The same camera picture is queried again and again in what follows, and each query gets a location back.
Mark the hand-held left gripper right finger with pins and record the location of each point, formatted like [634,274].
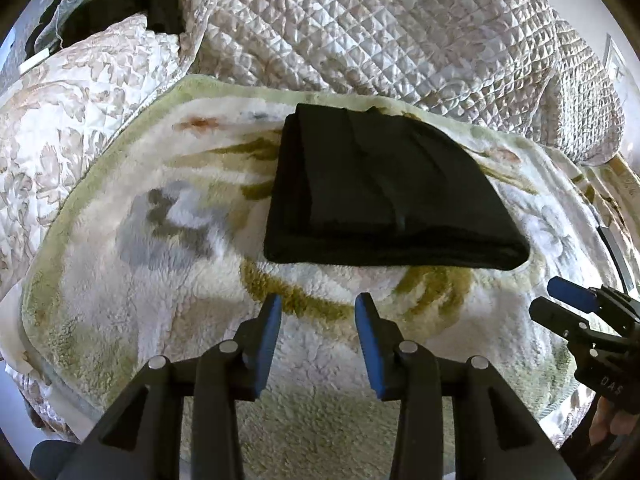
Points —
[372,350]

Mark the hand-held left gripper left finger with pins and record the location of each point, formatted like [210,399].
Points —
[265,340]

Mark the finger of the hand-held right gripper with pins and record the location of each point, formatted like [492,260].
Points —
[555,316]
[570,294]

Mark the black pants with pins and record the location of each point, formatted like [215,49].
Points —
[390,195]

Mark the person's right hand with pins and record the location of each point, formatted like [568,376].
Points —
[612,422]

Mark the brown patterned sheet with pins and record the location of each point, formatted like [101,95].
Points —
[602,185]

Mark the fluffy cream printed blanket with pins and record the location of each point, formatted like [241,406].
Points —
[150,280]

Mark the person's dark clothing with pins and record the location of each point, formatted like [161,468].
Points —
[50,457]

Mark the floral quilted cover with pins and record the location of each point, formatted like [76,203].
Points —
[75,110]

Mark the beige quilted bedspread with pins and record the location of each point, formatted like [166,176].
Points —
[375,35]

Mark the dark cloth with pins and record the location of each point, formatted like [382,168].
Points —
[150,5]

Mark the white wall frame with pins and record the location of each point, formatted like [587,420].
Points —
[615,57]

